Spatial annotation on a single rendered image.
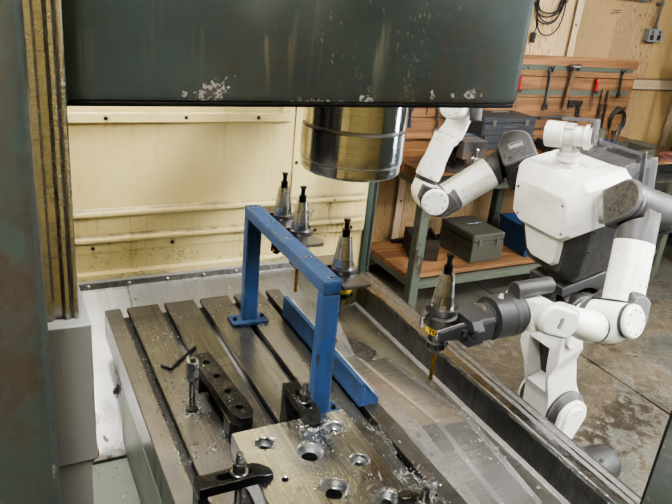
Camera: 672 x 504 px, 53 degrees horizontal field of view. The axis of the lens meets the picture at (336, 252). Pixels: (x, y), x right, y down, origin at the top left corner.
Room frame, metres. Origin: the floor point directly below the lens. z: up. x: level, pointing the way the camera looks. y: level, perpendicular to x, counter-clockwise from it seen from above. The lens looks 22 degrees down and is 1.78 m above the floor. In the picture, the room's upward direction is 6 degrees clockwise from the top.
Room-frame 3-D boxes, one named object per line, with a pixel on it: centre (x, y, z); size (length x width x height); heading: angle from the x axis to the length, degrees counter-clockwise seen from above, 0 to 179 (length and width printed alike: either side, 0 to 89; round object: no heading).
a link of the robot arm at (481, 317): (1.18, -0.30, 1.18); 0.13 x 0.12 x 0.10; 29
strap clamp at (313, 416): (1.10, 0.04, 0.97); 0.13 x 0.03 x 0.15; 29
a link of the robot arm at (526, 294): (1.25, -0.39, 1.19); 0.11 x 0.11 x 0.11; 29
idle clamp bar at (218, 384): (1.19, 0.21, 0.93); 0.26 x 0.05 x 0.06; 34
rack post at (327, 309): (1.20, 0.01, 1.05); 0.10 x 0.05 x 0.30; 119
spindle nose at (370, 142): (1.03, -0.01, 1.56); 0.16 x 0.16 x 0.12
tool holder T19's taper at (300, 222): (1.47, 0.09, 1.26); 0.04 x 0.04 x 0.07
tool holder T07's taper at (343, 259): (1.28, -0.02, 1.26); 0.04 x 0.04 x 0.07
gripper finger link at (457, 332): (1.11, -0.23, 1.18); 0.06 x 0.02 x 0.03; 119
